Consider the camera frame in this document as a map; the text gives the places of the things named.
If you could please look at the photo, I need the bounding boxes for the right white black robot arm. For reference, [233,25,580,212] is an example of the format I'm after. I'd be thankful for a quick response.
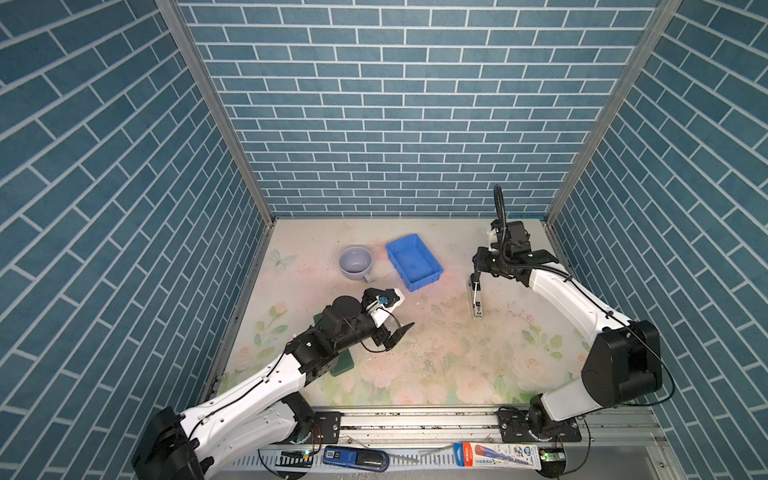
[468,185,669,443]

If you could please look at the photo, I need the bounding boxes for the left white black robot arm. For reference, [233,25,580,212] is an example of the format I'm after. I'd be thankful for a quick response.
[130,288,410,479]

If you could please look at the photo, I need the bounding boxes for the blue plastic bin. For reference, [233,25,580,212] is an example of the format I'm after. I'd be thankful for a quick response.
[385,234,444,292]

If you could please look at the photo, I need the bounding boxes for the black silver stapler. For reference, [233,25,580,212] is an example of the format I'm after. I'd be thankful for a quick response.
[468,274,484,318]

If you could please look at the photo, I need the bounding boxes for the grey ceramic mug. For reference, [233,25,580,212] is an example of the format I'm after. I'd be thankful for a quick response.
[338,246,373,283]

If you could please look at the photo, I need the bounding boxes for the dark green flat case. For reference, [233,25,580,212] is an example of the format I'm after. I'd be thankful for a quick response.
[330,350,354,377]

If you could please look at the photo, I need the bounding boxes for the blue black handheld device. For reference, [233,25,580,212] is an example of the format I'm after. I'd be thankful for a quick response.
[322,446,390,473]

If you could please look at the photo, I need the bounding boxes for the left green circuit board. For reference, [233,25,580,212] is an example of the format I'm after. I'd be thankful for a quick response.
[276,450,314,469]

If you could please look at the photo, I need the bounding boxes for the green circuit board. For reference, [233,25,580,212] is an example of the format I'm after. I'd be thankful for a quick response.
[539,447,567,469]
[276,450,314,469]

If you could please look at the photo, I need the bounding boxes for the right green circuit board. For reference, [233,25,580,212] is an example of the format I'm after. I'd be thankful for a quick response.
[539,447,567,469]

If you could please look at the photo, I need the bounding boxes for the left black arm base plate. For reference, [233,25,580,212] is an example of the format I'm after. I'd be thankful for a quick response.
[290,411,342,445]

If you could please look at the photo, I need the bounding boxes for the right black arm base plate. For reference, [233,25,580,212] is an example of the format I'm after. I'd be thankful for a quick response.
[496,406,582,443]

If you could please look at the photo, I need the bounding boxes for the aluminium mounting rail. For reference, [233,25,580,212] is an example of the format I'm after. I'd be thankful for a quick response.
[203,404,667,463]

